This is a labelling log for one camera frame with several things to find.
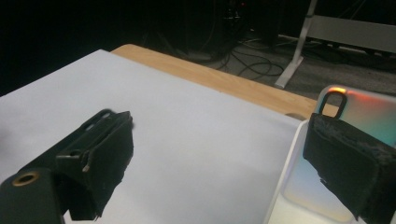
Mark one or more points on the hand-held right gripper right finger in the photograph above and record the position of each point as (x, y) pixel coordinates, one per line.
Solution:
(351, 161)

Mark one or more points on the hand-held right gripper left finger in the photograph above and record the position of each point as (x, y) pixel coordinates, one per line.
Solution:
(102, 152)

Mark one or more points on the iridescent blue phone case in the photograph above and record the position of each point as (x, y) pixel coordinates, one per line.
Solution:
(373, 115)

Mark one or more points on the white plastic tray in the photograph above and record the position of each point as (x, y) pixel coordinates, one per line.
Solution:
(288, 165)

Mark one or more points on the white table mat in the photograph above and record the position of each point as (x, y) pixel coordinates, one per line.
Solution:
(193, 140)

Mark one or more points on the white metal desk frame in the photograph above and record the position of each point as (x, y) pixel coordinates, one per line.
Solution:
(342, 29)

